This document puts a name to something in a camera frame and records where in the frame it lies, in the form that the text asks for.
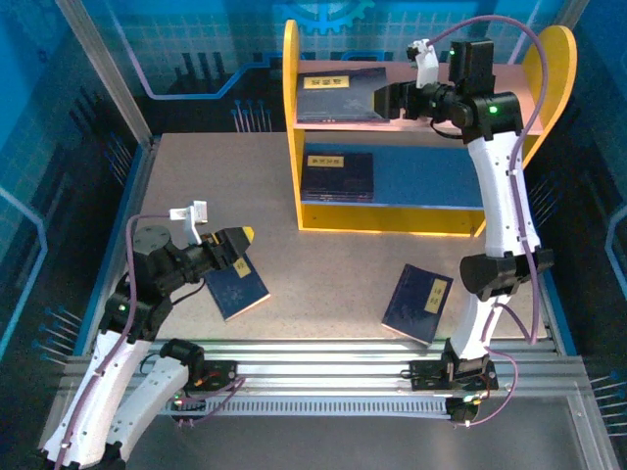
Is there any yellow pink blue bookshelf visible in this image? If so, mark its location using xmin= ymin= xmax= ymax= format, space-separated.
xmin=282 ymin=19 xmax=578 ymax=239

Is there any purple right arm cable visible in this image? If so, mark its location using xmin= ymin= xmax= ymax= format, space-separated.
xmin=425 ymin=14 xmax=548 ymax=428

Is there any slotted grey cable duct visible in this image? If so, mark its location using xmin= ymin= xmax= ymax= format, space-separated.
xmin=156 ymin=395 xmax=455 ymax=418

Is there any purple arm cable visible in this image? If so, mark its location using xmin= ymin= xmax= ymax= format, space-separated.
xmin=425 ymin=14 xmax=548 ymax=428
xmin=52 ymin=211 xmax=247 ymax=470

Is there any navy book Mengxi Bitan label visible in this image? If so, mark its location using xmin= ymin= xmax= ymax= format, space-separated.
xmin=301 ymin=152 xmax=375 ymax=195

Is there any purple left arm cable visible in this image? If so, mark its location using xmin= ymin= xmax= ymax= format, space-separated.
xmin=52 ymin=211 xmax=247 ymax=470

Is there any navy book Caigentan label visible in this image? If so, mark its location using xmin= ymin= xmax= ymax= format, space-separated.
xmin=295 ymin=67 xmax=391 ymax=124

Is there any aluminium frame post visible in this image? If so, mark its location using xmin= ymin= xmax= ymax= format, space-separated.
xmin=54 ymin=0 xmax=157 ymax=147

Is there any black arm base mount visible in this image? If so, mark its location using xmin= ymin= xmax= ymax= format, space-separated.
xmin=409 ymin=358 xmax=501 ymax=428
xmin=169 ymin=359 xmax=240 ymax=428

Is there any navy book Shijing label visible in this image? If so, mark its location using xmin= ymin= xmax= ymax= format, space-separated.
xmin=380 ymin=262 xmax=455 ymax=348

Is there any aluminium frame rail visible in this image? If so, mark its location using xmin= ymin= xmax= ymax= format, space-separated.
xmin=63 ymin=338 xmax=589 ymax=399

